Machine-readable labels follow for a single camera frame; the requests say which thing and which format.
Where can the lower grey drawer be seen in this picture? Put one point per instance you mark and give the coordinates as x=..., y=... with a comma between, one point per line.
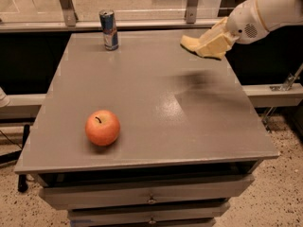
x=149, y=216

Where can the metal floor bracket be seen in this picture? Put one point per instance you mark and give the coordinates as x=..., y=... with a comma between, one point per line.
x=285, y=86

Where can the metal railing bracket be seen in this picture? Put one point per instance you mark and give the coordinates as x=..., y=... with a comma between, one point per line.
x=191, y=11
x=68, y=11

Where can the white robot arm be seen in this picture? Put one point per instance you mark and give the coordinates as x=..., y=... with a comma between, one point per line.
x=249, y=22

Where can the grey drawer cabinet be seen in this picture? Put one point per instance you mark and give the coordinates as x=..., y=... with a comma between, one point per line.
x=180, y=116

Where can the right metal railing bracket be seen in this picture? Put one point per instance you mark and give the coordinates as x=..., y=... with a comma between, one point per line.
x=191, y=11

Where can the left metal railing bracket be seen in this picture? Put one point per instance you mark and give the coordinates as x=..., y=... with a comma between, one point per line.
x=68, y=11

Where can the yellow sponge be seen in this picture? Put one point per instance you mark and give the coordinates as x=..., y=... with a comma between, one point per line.
x=189, y=43

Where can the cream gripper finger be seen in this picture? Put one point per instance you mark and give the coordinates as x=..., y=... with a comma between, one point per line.
x=219, y=29
x=216, y=48

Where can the blue silver drink can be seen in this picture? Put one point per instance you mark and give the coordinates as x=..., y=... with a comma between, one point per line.
x=108, y=25

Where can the upper grey drawer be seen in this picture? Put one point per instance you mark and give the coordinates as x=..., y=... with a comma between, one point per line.
x=149, y=192

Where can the grey drawer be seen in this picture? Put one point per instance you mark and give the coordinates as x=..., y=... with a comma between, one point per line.
x=149, y=192
x=149, y=216

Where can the red apple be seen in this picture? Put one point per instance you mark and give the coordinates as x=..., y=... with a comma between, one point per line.
x=102, y=128

